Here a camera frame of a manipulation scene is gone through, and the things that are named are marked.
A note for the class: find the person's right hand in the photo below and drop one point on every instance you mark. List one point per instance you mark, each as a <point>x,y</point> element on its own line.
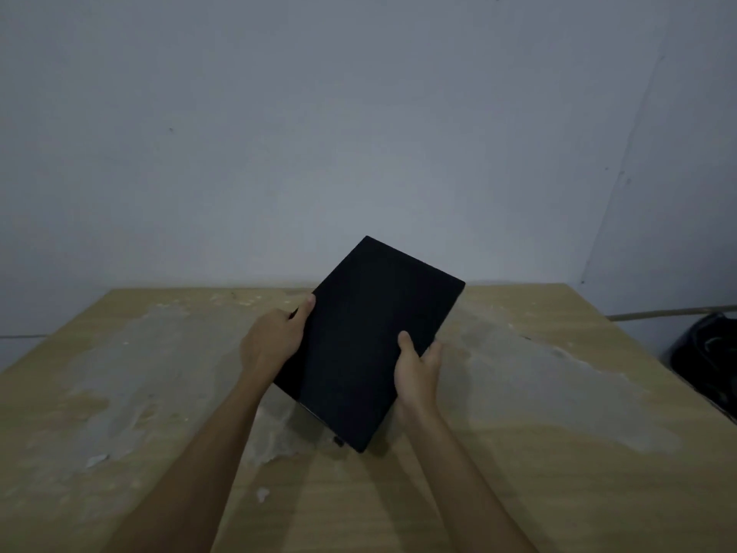
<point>415,381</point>

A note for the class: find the person's left hand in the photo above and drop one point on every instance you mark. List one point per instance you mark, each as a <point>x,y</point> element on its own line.
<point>268,345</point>

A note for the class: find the person's right thumb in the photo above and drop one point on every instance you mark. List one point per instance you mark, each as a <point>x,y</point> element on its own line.
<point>407,346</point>

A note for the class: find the person's left thumb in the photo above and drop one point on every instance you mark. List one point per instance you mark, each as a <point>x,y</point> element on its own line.
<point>304,309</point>

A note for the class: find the black notebook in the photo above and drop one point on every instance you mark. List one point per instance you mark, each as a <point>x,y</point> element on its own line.
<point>368,339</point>

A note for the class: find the person's left forearm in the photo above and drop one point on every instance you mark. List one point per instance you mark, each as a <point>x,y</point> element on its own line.
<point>190,477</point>

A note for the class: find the person's right forearm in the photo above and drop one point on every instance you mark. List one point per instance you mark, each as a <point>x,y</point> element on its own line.
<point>460,489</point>

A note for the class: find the black bag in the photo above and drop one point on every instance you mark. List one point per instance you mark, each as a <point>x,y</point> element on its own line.
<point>706,362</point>

